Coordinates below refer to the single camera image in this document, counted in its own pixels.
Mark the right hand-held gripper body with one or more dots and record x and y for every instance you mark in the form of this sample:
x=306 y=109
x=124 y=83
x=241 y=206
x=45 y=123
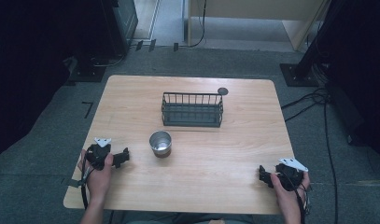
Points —
x=290 y=175

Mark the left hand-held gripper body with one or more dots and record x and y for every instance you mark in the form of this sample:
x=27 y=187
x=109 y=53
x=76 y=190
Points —
x=97 y=154

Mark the person's right hand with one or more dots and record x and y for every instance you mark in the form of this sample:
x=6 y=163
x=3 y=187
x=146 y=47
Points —
x=287 y=196

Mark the person's left hand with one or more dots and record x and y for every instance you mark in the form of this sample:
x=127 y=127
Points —
x=99 y=182

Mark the metal cup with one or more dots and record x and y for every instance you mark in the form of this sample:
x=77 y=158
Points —
x=160 y=143

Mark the black stand foot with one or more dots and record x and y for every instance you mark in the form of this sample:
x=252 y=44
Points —
x=86 y=74

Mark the round black table grommet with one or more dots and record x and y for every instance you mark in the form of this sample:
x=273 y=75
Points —
x=222 y=91

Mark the dark cabinet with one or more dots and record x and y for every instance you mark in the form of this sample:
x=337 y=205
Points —
x=122 y=25

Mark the light wooden partition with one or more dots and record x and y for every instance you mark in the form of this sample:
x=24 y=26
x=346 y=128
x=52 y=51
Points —
x=256 y=9

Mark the black stand base plate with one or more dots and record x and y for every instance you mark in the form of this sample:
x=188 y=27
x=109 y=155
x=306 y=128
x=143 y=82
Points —
x=298 y=76

